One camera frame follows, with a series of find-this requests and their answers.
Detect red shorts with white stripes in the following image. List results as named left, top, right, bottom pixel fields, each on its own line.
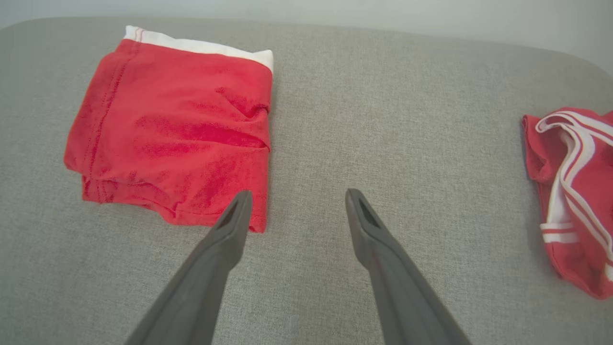
left=521, top=107, right=613, bottom=300

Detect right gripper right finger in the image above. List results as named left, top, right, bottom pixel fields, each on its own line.
left=344, top=188, right=473, bottom=345

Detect red shirt with white sleeves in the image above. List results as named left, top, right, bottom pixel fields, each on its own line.
left=63, top=25, right=275, bottom=234

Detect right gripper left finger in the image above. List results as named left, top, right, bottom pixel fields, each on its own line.
left=123, top=190, right=254, bottom=345

